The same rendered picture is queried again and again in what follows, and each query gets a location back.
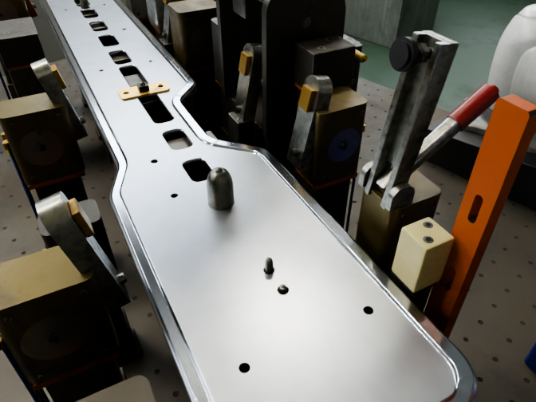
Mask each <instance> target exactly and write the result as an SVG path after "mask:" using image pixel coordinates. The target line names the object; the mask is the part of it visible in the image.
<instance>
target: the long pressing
mask: <svg viewBox="0 0 536 402"><path fill-rule="evenodd" d="M75 1H76V0H40V3H41V6H42V8H43V10H44V11H45V15H46V17H47V18H48V20H49V23H50V25H51V27H52V29H53V32H54V33H55V35H56V38H57V40H58V42H59V44H60V46H61V49H62V51H63V53H64V55H65V57H66V60H67V62H68V63H69V66H70V68H71V70H72V72H73V75H74V76H75V78H76V80H77V83H78V85H79V87H80V89H81V91H82V94H83V96H84V98H85V100H86V102H87V104H88V107H89V109H90V111H91V113H92V115H93V118H94V120H95V121H96V123H97V126H98V128H99V130H100V133H101V135H102V136H103V138H104V141H105V143H106V145H107V147H108V149H109V152H110V154H111V156H112V158H113V160H114V162H115V165H116V167H117V172H116V177H115V179H114V182H113V185H112V190H111V192H110V203H111V206H112V209H113V211H114V214H115V216H116V219H117V222H118V223H119V226H120V229H121V231H122V234H123V236H124V239H125V242H126V243H127V246H128V249H129V251H130V253H131V256H132V259H133V261H134V263H135V265H136V268H137V271H138V273H139V276H140V279H141V281H142V283H143V285H144V288H145V290H146V293H147V295H148V298H149V301H150V302H151V305H152V308H153V310H154V313H155V315H156V318H157V321H158V322H159V324H160V328H161V330H162V332H163V335H164V338H165V340H166V342H167V346H168V348H169V350H170V352H171V355H172V358H173V360H174V362H175V365H176V368H177V369H178V372H179V375H180V377H181V380H182V382H183V385H184V387H185V389H186V392H187V395H188V397H189V399H190V401H191V402H474V400H475V397H476V392H477V381H476V376H475V372H474V370H473V368H472V367H471V364H470V362H469V361H468V359H467V358H466V357H465V356H464V355H463V354H462V353H461V352H460V350H459V349H458V348H457V347H456V346H455V345H454V344H453V343H452V342H451V341H450V340H449V339H448V338H447V337H446V336H445V335H444V334H443V332H442V331H441V330H440V329H439V328H438V327H437V326H436V325H435V324H434V323H433V322H432V321H431V320H430V319H429V318H428V317H427V315H426V314H425V313H424V312H423V311H422V310H421V309H420V308H419V307H418V306H417V305H416V304H415V303H414V302H413V301H412V300H411V298H410V297H409V296H408V295H407V294H406V293H405V292H404V291H403V290H402V289H401V288H400V287H399V286H398V285H397V284H396V283H395V282H394V281H393V280H392V279H391V278H390V277H389V276H388V275H387V274H386V273H385V272H384V271H383V270H382V269H381V268H380V267H379V266H378V264H377V263H376V262H375V261H374V260H373V259H372V258H371V257H370V256H369V255H368V254H367V253H366V252H365V251H364V250H363V249H362V248H361V246H360V245H359V244H358V243H357V242H356V241H355V240H354V239H353V238H352V237H351V236H350V235H349V234H348V233H347V232H346V231H345V229H344V228H343V227H342V226H341V225H340V224H339V223H338V222H337V221H336V220H335V219H334V218H333V217H332V216H331V215H330V214H329V212H328V211H327V210H326V209H325V208H324V207H323V206H322V205H321V204H320V203H319V202H318V201H317V200H316V199H315V198H314V197H313V196H312V195H311V194H310V193H309V192H308V191H307V190H306V189H305V188H304V187H303V186H302V185H301V184H300V183H299V182H298V181H297V180H296V179H295V177H294V176H293V175H292V174H291V173H290V172H289V171H288V170H287V169H286V168H285V167H284V166H283V165H282V164H281V163H280V162H279V160H278V159H277V158H276V157H275V156H274V155H273V154H272V153H270V152H269V151H267V150H266V149H264V148H260V147H256V146H251V145H246V144H237V143H232V142H227V141H222V140H216V139H214V138H211V137H210V136H209V135H208V134H206V132H205V131H204V130H203V128H202V127H201V126H200V125H199V123H198V122H197V121H196V120H195V118H194V117H193V116H192V115H191V114H190V113H189V111H188V110H187V109H186V107H185V106H184V105H185V104H186V103H187V102H188V101H189V100H190V99H191V98H192V97H193V96H194V95H195V93H196V91H197V87H196V81H195V79H194V78H193V77H192V76H191V75H190V74H189V73H188V72H187V71H186V70H185V68H184V67H183V66H182V65H181V64H180V63H179V62H178V61H177V60H176V59H175V58H174V57H173V56H172V55H171V54H170V53H169V52H168V51H167V50H166V49H165V47H164V46H163V45H162V44H161V43H160V42H159V41H158V40H157V39H156V38H155V36H154V35H153V34H152V33H151V32H150V31H149V30H148V29H147V28H146V27H145V26H144V24H143V23H142V22H141V21H140V20H139V19H138V18H137V17H136V16H135V15H134V13H133V12H132V11H131V10H130V9H129V8H128V7H127V6H126V5H125V4H124V3H123V2H122V1H121V0H88V1H89V7H90V8H88V9H82V8H81V7H80V6H77V4H76V3H75ZM86 10H94V12H95V13H96V14H97V16H98V17H95V18H85V16H84V15H83V13H82V11H86ZM96 22H102V23H103V24H104V25H105V27H106V28H107V30H103V31H98V32H96V31H93V29H92V27H91V26H90V24H92V23H96ZM124 29H126V30H124ZM107 36H112V37H114V39H115V40H116V42H117V43H118V45H114V46H109V47H105V46H103V44H102V43H101V41H100V39H99V38H100V37H107ZM117 52H124V53H125V54H126V55H127V57H128V58H129V60H130V61H131V62H129V63H126V64H122V65H117V64H116V63H115V62H114V60H113V59H112V58H111V56H110V55H109V54H111V53H117ZM150 61H151V62H150ZM129 67H135V68H136V69H137V71H138V72H139V73H140V75H141V76H142V78H143V79H144V80H145V81H146V82H147V83H148V84H150V83H154V82H158V81H165V82H166V84H167V85H168V87H169V88H170V90H169V91H167V92H162V93H156V94H152V95H147V96H144V97H149V96H156V97H157V98H158V99H159V100H160V102H161V104H162V105H163V106H164V107H165V108H166V110H167V112H168V113H169V114H170V116H171V117H172V119H173V120H171V121H168V122H165V123H161V124H157V123H155V122H154V121H153V120H152V118H151V117H150V116H149V114H148V112H147V111H146V109H145V108H144V106H143V105H142V103H141V102H140V98H143V97H137V98H132V99H129V100H121V98H120V96H119V94H118V92H117V90H119V89H126V88H130V87H131V86H130V85H129V83H128V82H127V81H126V79H125V78H124V76H123V74H122V73H121V71H120V70H121V69H124V68H129ZM100 70H104V71H101V72H100ZM171 132H182V133H183V134H184V135H185V136H186V137H187V139H188V140H189V141H190V143H191V146H190V147H189V148H184V149H180V150H173V149H171V147H170V145H169V144H168V142H167V141H166V140H165V138H164V135H166V134H168V133H171ZM153 160H157V161H158V162H157V163H155V164H152V163H151V162H152V161H153ZM195 161H203V162H204V163H205V164H206V165H207V166H208V167H209V169H210V170H212V169H213V168H217V167H221V168H226V169H227V170H228V171H229V172H230V174H231V177H232V179H233V184H234V205H233V206H232V207H231V208H228V209H226V210H222V211H218V210H214V209H212V208H210V207H209V206H208V200H207V181H206V180H204V181H201V182H195V181H193V180H192V179H191V177H190V176H189V175H188V173H187V171H186V170H185V168H184V166H185V165H186V164H189V163H192V162H195ZM173 194H177V195H178V196H177V197H176V198H172V197H171V195H173ZM268 257H270V258H272V260H273V268H274V272H273V273H272V274H265V273H264V271H263V270H264V268H265V260H266V258H268ZM281 284H285V285H286V286H287V288H288V289H289V292H288V293H287V294H279V293H278V292H277V289H278V287H279V286H280V285H281ZM364 307H370V308H372V309H373V313H372V314H366V313H365V312H364V311H363V308H364ZM244 363H246V364H248V365H249V366H250V371H249V372H246V373H242V372H240V371H239V369H238V368H239V366H240V365H241V364H244Z"/></svg>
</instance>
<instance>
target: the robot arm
mask: <svg viewBox="0 0 536 402"><path fill-rule="evenodd" d="M487 83H488V84H489V85H490V84H493V85H496V86H497V87H498V89H499V98H500V97H504V96H508V95H510V94H514V95H516V96H518V97H521V98H522V99H524V100H526V101H529V102H530V103H532V104H536V4H533V5H529V6H527V7H525V8H524V9H523V10H522V11H521V12H520V13H519V14H517V15H515V16H514V17H513V19H512V20H511V21H510V23H509V25H508V26H507V28H506V29H505V30H504V32H503V34H502V36H501V37H500V40H499V43H498V45H497V48H496V50H495V55H494V57H493V61H492V64H491V69H490V73H489V77H488V82H487ZM494 106H495V103H494V104H493V105H492V106H491V107H489V108H488V109H487V110H486V111H485V112H483V113H482V114H481V115H480V116H479V117H478V118H477V119H475V120H474V121H473V122H472V123H471V124H470V125H468V126H467V127H466V128H465V129H464V131H468V132H475V133H478V134H481V135H485V132H486V130H487V125H488V123H489V120H490V118H491V114H492V111H493V109H494ZM527 151H528V152H530V153H535V154H536V130H535V133H534V135H533V138H532V140H531V142H530V145H529V147H528V149H527Z"/></svg>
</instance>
